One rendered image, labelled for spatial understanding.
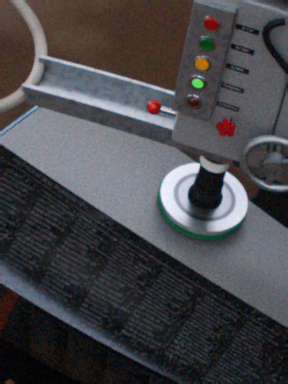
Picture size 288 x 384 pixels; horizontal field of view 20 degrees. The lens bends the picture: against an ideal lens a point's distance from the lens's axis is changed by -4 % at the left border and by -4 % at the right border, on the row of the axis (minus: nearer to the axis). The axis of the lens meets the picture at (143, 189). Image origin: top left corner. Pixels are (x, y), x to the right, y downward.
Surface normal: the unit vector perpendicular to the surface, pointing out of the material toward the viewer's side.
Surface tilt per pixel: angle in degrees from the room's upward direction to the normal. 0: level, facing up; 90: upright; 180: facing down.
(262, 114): 90
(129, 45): 0
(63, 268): 45
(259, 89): 90
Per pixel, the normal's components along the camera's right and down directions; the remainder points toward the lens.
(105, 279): -0.31, -0.07
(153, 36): 0.14, -0.66
